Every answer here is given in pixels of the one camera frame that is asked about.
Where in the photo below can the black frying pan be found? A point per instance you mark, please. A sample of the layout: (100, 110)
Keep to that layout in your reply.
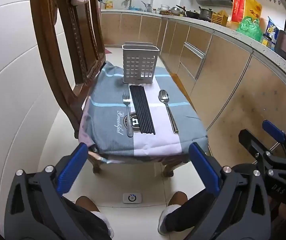
(191, 13)

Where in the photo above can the steel fork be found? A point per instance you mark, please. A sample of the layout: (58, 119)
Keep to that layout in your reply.
(130, 127)

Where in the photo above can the white pot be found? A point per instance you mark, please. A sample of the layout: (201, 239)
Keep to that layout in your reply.
(164, 7)

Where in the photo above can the red yellow bag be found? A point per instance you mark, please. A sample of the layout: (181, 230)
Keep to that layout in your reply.
(242, 7)

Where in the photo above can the black cooking pot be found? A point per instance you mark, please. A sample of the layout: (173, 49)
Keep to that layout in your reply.
(205, 13)

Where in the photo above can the green plastic bag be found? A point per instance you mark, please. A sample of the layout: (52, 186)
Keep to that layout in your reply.
(249, 27)

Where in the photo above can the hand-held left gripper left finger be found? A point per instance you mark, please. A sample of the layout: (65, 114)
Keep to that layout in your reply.
(73, 166)

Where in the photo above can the grey pink checked cloth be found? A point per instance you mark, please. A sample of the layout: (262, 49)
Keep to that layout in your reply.
(103, 115)

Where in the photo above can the grey perforated utensil holder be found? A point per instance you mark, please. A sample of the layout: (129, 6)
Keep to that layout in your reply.
(133, 62)

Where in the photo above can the person's left leg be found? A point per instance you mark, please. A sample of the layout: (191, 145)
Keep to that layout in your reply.
(85, 202)

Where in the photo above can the steel spoon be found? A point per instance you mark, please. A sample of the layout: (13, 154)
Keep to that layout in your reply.
(163, 96)

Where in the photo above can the blue sink tray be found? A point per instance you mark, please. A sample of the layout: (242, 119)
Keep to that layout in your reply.
(136, 8)

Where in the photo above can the wooden rack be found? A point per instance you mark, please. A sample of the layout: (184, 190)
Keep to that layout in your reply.
(219, 18)

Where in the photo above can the set of black chopsticks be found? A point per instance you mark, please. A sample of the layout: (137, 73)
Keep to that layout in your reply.
(141, 110)

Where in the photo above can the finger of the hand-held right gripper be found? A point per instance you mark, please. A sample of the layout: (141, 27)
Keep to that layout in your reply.
(250, 140)
(274, 131)

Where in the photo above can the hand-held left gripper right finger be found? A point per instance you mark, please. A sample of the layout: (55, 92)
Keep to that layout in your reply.
(205, 170)

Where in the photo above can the person's right leg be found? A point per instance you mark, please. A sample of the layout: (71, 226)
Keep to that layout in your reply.
(177, 197)

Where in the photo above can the white floor device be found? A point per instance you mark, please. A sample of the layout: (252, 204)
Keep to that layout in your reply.
(132, 198)

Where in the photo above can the beige kitchen cabinets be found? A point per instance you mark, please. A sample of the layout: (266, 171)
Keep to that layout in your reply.
(232, 75)

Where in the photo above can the blue snack packet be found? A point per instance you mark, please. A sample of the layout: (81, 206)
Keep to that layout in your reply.
(271, 30)

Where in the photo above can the steel bowl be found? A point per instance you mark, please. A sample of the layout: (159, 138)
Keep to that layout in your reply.
(175, 10)

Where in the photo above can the person's leg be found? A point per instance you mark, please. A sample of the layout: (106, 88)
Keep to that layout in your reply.
(177, 197)
(85, 202)

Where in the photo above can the carved wooden chair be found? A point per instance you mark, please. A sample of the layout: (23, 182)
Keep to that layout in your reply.
(48, 42)

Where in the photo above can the yellow box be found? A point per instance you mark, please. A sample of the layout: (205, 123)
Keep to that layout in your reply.
(109, 5)

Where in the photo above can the red floor mat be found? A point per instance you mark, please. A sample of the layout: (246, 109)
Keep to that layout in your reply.
(108, 51)

